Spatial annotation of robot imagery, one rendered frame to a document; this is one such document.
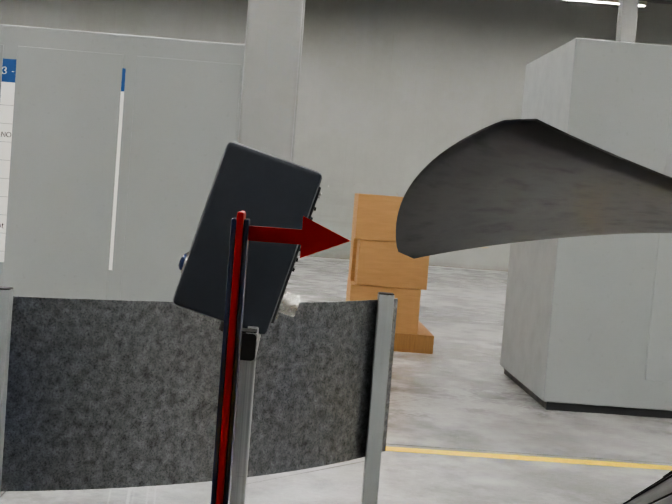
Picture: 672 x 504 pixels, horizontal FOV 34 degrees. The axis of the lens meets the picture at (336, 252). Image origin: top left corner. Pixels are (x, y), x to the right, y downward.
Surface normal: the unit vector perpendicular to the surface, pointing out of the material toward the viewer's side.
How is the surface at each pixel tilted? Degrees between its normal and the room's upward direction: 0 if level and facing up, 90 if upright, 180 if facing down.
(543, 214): 165
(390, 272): 90
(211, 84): 90
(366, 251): 90
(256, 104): 90
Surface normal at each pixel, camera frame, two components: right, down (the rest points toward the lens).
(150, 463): 0.48, 0.08
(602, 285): 0.04, 0.06
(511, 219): -0.01, 0.97
